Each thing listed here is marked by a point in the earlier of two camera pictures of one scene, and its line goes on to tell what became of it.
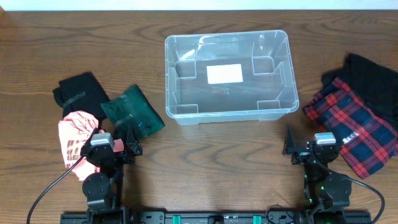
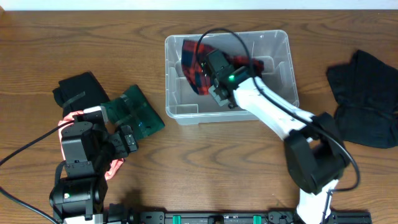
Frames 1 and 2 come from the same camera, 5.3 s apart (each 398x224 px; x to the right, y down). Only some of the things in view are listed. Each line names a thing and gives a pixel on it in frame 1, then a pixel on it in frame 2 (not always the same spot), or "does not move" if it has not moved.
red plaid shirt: x=368 y=142 -> x=193 y=56
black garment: x=81 y=93 does not move
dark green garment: x=132 y=108 does not move
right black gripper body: x=302 y=155 -> x=217 y=85
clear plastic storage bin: x=227 y=76 does not move
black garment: x=376 y=83 does not move
